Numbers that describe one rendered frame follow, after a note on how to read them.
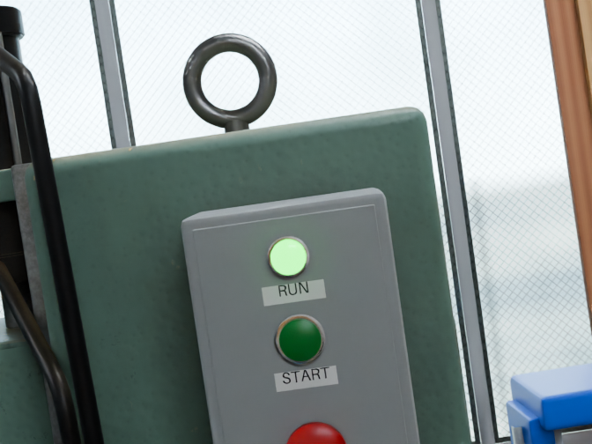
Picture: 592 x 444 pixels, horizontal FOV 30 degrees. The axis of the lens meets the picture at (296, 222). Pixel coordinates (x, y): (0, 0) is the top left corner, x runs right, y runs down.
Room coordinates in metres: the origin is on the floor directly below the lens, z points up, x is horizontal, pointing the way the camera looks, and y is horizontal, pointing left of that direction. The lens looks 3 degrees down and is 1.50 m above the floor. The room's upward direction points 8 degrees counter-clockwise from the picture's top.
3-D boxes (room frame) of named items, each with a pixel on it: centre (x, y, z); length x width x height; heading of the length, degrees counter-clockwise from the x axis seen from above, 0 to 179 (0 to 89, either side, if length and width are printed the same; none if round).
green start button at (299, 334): (0.52, 0.01, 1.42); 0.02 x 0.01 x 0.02; 88
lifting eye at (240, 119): (0.70, 0.03, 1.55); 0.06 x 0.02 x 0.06; 88
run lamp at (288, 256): (0.52, 0.01, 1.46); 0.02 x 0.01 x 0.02; 88
